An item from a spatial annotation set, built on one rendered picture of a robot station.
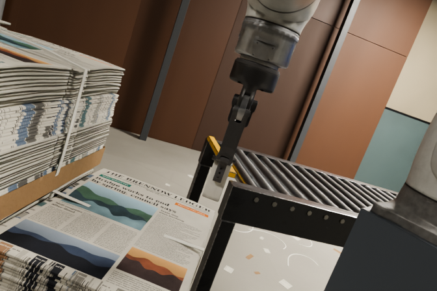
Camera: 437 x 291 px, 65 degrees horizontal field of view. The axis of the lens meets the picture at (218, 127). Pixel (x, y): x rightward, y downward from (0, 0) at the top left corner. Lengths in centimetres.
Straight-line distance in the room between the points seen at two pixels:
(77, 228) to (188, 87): 365
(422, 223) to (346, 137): 442
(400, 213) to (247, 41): 36
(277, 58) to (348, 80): 433
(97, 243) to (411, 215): 48
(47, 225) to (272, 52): 42
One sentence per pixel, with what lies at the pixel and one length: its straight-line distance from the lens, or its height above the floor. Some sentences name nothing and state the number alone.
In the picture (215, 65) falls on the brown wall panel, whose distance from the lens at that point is 419.
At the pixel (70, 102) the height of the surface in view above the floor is 100.
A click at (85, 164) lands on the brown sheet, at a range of 76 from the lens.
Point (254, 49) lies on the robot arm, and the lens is 52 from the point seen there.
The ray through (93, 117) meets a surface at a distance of 71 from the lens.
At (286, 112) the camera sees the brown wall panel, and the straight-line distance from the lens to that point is 453.
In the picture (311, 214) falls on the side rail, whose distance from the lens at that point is 122.
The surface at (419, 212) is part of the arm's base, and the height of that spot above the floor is 103.
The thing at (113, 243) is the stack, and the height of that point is 83.
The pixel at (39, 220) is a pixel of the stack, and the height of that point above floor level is 83.
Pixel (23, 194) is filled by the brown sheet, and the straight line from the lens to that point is 60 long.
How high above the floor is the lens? 115
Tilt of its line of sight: 10 degrees down
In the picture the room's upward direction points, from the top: 19 degrees clockwise
